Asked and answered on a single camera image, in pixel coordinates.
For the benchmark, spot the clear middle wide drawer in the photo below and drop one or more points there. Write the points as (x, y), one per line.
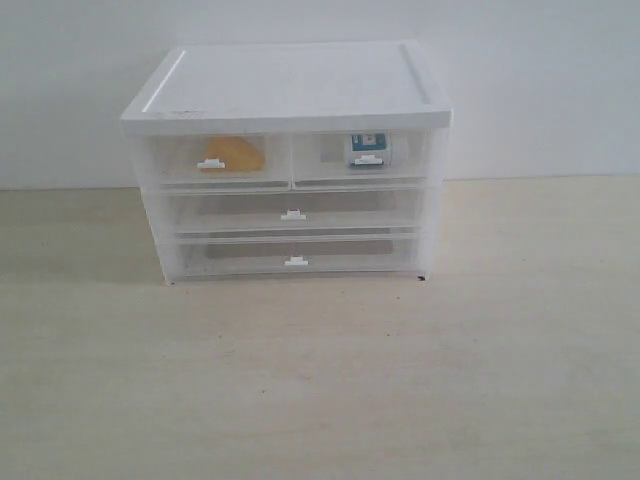
(200, 214)

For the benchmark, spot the clear bottom wide drawer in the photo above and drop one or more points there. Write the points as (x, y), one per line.
(349, 254)

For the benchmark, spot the clear wide drawer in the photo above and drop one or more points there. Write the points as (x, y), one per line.
(200, 214)
(349, 254)

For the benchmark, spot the white plastic drawer cabinet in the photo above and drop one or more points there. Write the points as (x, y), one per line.
(287, 90)

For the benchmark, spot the white bottle with teal label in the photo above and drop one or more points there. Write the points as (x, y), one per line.
(368, 150)

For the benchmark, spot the yellow sponge wedge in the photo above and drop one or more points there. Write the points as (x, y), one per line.
(231, 155)

